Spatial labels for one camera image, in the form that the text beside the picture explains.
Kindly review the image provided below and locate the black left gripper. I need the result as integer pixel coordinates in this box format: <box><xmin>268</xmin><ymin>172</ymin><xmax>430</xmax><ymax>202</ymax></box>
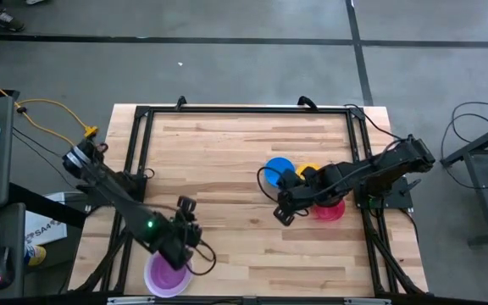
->
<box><xmin>158</xmin><ymin>211</ymin><xmax>203</xmax><ymax>271</ymax></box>

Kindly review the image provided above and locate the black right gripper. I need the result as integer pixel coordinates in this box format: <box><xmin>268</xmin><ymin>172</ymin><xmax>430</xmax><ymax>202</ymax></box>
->
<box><xmin>278</xmin><ymin>166</ymin><xmax>326</xmax><ymax>211</ymax></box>

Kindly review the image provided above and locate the yellow plastic bowl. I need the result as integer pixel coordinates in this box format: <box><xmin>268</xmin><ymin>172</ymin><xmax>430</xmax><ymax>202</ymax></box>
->
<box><xmin>295</xmin><ymin>162</ymin><xmax>321</xmax><ymax>179</ymax></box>

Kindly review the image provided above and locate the purple plastic bowl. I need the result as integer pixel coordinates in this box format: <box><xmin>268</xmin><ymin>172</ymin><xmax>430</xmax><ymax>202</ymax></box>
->
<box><xmin>149</xmin><ymin>252</ymin><xmax>190</xmax><ymax>293</ymax></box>

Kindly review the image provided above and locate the red plastic bowl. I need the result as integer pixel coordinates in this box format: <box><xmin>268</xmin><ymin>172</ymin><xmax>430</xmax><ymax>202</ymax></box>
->
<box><xmin>313</xmin><ymin>198</ymin><xmax>347</xmax><ymax>222</ymax></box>

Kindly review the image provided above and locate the blue plastic bowl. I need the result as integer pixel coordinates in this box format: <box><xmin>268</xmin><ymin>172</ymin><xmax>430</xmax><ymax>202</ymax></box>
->
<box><xmin>263</xmin><ymin>157</ymin><xmax>297</xmax><ymax>189</ymax></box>

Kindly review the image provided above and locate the white bowl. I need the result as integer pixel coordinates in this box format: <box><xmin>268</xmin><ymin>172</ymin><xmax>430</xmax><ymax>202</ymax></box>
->
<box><xmin>142</xmin><ymin>249</ymin><xmax>194</xmax><ymax>299</ymax></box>

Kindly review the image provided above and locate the silver metal strip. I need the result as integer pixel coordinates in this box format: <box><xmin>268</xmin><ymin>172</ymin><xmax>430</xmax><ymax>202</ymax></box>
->
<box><xmin>107</xmin><ymin>297</ymin><xmax>157</xmax><ymax>305</ymax></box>
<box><xmin>343</xmin><ymin>297</ymin><xmax>394</xmax><ymax>305</ymax></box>

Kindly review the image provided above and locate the black diagonal bar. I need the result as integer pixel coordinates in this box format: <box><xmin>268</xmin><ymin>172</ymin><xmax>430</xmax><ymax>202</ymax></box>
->
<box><xmin>8</xmin><ymin>181</ymin><xmax>88</xmax><ymax>230</ymax></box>

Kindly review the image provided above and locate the person's yellow shoe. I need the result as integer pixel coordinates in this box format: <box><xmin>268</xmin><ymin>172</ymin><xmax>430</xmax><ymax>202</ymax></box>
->
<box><xmin>24</xmin><ymin>244</ymin><xmax>47</xmax><ymax>268</ymax></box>

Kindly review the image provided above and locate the dark grey desk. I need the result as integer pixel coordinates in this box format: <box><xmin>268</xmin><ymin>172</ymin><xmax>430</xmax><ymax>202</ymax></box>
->
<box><xmin>0</xmin><ymin>202</ymin><xmax>27</xmax><ymax>300</ymax></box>

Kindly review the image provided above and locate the black side table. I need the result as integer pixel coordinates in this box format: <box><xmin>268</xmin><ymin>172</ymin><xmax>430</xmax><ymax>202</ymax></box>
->
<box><xmin>440</xmin><ymin>114</ymin><xmax>488</xmax><ymax>247</ymax></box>

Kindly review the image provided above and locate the black computer mouse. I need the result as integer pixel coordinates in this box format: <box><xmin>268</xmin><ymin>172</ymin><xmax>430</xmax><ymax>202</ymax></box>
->
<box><xmin>0</xmin><ymin>247</ymin><xmax>16</xmax><ymax>291</ymax></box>

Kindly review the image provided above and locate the person's dark shoe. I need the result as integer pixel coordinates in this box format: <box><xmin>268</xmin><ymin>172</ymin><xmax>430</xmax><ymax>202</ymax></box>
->
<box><xmin>0</xmin><ymin>7</ymin><xmax>27</xmax><ymax>33</ymax></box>

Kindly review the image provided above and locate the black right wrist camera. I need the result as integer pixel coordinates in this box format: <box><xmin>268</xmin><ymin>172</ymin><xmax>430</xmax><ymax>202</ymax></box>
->
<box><xmin>273</xmin><ymin>204</ymin><xmax>297</xmax><ymax>227</ymax></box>

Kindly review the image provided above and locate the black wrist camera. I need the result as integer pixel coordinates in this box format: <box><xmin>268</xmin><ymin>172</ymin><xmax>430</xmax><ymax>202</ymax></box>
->
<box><xmin>273</xmin><ymin>204</ymin><xmax>297</xmax><ymax>227</ymax></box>
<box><xmin>177</xmin><ymin>195</ymin><xmax>198</xmax><ymax>214</ymax></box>

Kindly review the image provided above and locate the black left wrist camera cable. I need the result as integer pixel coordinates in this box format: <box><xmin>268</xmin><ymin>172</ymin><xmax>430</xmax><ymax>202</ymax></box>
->
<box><xmin>191</xmin><ymin>238</ymin><xmax>218</xmax><ymax>277</ymax></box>

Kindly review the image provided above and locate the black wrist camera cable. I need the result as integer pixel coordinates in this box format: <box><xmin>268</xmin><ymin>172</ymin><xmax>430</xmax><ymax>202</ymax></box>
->
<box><xmin>191</xmin><ymin>238</ymin><xmax>218</xmax><ymax>277</ymax></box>
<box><xmin>256</xmin><ymin>165</ymin><xmax>281</xmax><ymax>204</ymax></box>

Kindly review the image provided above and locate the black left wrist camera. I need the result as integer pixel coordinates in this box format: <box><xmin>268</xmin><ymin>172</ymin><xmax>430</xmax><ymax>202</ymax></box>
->
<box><xmin>177</xmin><ymin>195</ymin><xmax>198</xmax><ymax>214</ymax></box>

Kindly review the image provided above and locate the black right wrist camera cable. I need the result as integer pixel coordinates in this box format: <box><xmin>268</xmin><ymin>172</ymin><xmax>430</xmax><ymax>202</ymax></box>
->
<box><xmin>256</xmin><ymin>165</ymin><xmax>281</xmax><ymax>204</ymax></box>

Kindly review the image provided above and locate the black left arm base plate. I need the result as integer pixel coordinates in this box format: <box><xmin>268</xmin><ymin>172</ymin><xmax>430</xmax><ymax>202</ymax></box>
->
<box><xmin>76</xmin><ymin>169</ymin><xmax>147</xmax><ymax>209</ymax></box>

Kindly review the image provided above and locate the black aluminium table frame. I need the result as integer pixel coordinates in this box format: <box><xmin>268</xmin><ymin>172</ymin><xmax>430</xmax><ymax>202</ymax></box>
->
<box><xmin>69</xmin><ymin>104</ymin><xmax>435</xmax><ymax>297</ymax></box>

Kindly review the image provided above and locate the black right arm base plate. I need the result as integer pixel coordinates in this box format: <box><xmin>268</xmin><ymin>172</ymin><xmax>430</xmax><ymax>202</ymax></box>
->
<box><xmin>352</xmin><ymin>175</ymin><xmax>422</xmax><ymax>212</ymax></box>

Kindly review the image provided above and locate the yellow extension cable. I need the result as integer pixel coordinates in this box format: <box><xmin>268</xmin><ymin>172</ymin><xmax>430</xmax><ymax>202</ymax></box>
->
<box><xmin>0</xmin><ymin>70</ymin><xmax>100</xmax><ymax>147</ymax></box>

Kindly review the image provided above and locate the black floor cable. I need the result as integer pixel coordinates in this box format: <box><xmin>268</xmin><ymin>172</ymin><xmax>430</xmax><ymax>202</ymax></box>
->
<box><xmin>440</xmin><ymin>100</ymin><xmax>488</xmax><ymax>190</ymax></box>

